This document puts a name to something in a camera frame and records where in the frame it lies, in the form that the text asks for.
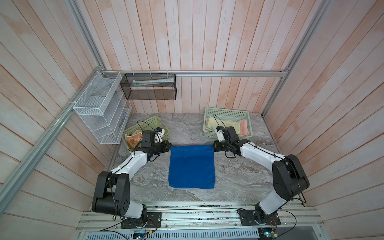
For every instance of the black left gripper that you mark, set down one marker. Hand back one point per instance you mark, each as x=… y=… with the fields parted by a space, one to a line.
x=164 y=143

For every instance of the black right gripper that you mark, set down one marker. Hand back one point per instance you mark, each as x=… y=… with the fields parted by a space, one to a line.
x=215 y=145

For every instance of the orange patterned towel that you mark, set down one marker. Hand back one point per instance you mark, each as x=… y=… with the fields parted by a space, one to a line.
x=133 y=139

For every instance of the pink towel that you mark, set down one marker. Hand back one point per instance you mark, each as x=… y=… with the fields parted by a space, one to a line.
x=244 y=130

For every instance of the pale yellow teal towel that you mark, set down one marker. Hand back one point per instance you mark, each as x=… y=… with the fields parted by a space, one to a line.
x=212 y=123

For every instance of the blue towel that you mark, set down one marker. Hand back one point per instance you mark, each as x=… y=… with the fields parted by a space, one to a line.
x=192 y=167

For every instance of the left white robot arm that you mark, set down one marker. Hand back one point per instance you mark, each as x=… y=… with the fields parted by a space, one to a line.
x=113 y=193

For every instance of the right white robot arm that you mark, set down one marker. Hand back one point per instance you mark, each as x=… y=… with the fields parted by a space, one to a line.
x=289 y=177

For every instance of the light green towel basket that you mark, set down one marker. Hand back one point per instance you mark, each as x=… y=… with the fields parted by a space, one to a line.
x=153 y=122

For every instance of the mint green empty basket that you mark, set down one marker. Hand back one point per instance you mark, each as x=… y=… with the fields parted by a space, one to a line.
x=224 y=114

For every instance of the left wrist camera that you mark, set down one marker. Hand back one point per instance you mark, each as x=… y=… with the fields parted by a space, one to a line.
x=152 y=137

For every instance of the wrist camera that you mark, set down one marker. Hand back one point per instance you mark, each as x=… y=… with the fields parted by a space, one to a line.
x=152 y=137
x=227 y=134

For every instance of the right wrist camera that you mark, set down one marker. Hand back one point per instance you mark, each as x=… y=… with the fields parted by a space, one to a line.
x=227 y=134

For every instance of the black wire mesh basket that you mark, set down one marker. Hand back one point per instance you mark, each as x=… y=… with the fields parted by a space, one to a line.
x=140 y=87

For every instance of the white wire mesh shelf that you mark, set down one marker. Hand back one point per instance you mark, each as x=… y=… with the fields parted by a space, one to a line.
x=103 y=108

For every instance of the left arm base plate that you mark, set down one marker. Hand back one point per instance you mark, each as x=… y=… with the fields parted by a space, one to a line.
x=147 y=220

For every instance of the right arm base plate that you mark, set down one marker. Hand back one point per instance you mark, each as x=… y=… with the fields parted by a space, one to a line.
x=257 y=218

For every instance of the aluminium front rail frame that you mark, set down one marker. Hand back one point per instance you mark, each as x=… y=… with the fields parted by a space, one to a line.
x=206 y=221

